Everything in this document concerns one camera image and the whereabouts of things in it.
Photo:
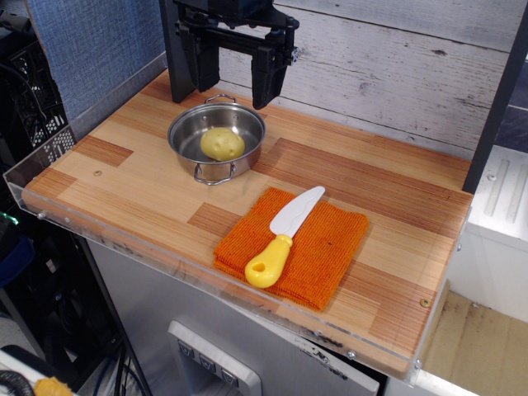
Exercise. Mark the yellow handled white toy knife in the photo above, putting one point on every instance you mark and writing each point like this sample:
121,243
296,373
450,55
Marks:
265,269

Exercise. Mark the stainless steel pot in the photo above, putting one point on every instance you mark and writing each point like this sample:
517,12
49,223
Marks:
186,130

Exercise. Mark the black perforated crate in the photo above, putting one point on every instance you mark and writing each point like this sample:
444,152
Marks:
32,111

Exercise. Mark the white metal side unit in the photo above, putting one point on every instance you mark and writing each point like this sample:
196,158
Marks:
489,265

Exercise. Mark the yellow object bottom left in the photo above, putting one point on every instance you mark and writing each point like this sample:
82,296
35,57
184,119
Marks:
51,387

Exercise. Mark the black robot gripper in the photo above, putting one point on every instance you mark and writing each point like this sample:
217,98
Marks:
204,26

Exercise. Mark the yellow toy potato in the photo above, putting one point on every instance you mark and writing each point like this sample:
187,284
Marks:
222,144

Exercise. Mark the silver cabinet with buttons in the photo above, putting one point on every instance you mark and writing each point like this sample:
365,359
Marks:
148,300

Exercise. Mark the dark grey post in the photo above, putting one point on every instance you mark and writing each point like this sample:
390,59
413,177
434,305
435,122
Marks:
180,78
498,108

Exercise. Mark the dark grey right post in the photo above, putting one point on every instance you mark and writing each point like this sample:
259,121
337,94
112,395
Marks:
498,108

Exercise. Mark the orange knitted cloth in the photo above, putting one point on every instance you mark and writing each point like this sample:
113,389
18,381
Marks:
321,254

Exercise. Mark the dark grey left post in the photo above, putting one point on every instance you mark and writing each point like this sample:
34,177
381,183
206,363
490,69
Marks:
180,78

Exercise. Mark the clear acrylic table guard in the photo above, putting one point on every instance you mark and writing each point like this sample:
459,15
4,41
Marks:
122,187

